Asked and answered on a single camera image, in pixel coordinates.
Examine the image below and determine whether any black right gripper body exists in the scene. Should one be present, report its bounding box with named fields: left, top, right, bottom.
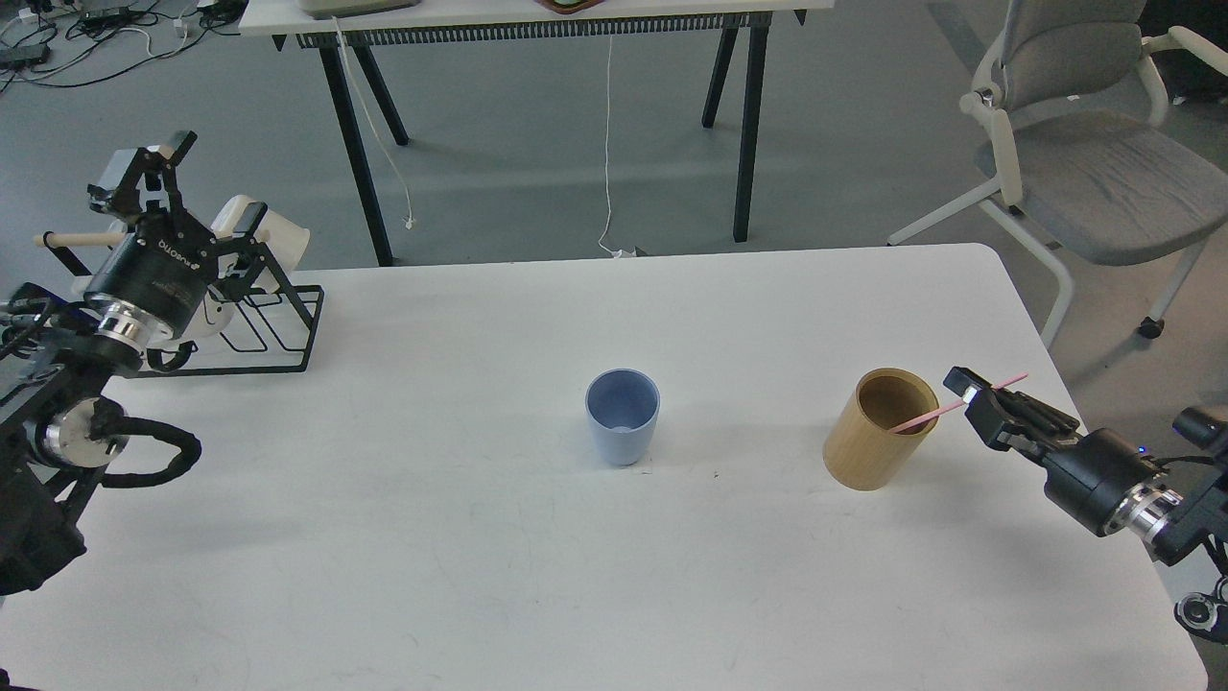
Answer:
left=1041, top=428, right=1184, bottom=538

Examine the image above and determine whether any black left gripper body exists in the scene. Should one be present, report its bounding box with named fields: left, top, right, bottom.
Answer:
left=84, top=218, right=219, bottom=349

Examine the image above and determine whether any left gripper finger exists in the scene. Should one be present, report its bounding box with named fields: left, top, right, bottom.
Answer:
left=206, top=200, right=271, bottom=303
left=86, top=131, right=199, bottom=237

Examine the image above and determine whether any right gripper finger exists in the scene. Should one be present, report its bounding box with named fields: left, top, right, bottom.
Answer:
left=965, top=392, right=1070, bottom=466
left=943, top=367, right=1079, bottom=443

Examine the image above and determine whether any pink chopstick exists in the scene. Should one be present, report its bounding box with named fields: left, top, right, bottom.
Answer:
left=887, top=372, right=1029, bottom=434

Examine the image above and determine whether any blue plastic cup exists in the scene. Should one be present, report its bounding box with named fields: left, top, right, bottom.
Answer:
left=585, top=369, right=662, bottom=466

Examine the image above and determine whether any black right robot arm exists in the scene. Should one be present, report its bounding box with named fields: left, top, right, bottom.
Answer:
left=943, top=367, right=1227, bottom=646

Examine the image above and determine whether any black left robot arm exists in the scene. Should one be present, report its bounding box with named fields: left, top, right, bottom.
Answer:
left=1, top=131, right=231, bottom=596

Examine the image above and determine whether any bamboo cylinder holder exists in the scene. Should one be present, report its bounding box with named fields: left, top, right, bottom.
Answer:
left=823, top=368, right=938, bottom=491

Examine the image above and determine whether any white background desk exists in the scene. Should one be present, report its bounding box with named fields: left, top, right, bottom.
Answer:
left=237, top=0, right=836, bottom=268

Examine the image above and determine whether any grey office chair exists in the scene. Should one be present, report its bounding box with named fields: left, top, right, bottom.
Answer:
left=887, top=1, right=1226, bottom=346

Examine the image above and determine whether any black wire cup rack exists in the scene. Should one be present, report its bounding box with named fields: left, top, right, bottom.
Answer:
left=36, top=231, right=324, bottom=377

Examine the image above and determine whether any white hanging cable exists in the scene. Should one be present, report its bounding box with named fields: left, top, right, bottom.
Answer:
left=330, top=16, right=418, bottom=231

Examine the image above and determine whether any floor cable tangle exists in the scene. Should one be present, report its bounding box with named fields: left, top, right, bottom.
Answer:
left=0, top=0, right=247, bottom=91

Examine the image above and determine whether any white cable with plug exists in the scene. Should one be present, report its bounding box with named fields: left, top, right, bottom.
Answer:
left=597, top=36, right=639, bottom=260

